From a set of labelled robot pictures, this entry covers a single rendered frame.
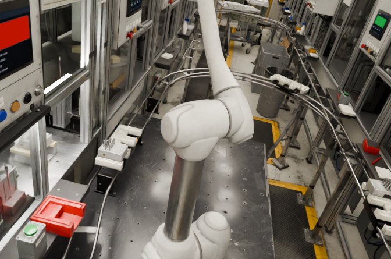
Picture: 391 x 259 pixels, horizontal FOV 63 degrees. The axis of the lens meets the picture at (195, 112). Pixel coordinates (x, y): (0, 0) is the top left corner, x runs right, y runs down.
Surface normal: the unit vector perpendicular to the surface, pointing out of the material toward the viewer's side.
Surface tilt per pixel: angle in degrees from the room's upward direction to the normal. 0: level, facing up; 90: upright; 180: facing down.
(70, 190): 0
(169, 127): 84
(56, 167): 0
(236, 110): 40
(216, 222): 7
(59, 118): 90
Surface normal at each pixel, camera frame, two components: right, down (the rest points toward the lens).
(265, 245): 0.18, -0.86
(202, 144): 0.41, 0.56
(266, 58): -0.12, 0.48
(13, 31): 0.97, 0.23
